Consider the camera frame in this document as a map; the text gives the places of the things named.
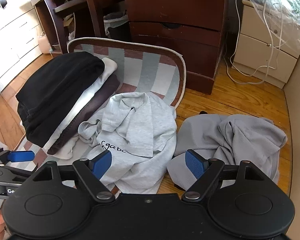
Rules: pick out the light grey printed t-shirt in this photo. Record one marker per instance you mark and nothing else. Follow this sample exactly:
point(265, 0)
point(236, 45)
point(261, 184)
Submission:
point(140, 130)

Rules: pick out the white nightstand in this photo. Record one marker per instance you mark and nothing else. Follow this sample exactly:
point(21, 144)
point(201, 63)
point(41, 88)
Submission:
point(260, 55)

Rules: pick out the dark wooden shelf unit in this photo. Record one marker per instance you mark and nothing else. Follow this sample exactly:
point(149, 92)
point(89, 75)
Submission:
point(92, 5)

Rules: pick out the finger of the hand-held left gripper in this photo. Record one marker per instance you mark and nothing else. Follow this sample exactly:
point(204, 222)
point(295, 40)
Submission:
point(20, 156)

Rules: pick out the trash bin with plastic liner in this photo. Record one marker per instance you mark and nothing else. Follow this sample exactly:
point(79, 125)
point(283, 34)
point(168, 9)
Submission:
point(117, 30)

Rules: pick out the clear plastic bag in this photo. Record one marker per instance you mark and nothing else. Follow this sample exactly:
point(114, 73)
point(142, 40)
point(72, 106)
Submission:
point(285, 17)

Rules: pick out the dark wooden dresser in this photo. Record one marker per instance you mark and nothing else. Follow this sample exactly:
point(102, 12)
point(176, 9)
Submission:
point(175, 10)

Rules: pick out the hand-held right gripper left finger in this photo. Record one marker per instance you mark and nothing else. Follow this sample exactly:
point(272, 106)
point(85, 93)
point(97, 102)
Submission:
point(102, 162)

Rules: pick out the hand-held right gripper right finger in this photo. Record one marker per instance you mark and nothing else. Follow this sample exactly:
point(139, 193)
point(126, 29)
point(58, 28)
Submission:
point(193, 162)

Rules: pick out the folded black garment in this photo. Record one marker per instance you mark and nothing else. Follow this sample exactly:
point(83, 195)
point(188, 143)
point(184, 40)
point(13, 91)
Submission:
point(57, 87)

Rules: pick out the pale pink container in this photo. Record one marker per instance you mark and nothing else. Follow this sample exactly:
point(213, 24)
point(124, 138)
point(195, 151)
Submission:
point(43, 43)

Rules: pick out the white drawer cabinet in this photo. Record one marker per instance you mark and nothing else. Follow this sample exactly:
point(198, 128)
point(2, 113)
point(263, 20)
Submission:
point(10, 37)

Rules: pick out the striped rug with brown border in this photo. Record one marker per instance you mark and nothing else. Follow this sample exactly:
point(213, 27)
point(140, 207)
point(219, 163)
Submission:
point(150, 70)

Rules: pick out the grey textured shirt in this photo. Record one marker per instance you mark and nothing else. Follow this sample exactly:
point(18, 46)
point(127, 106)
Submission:
point(240, 140)

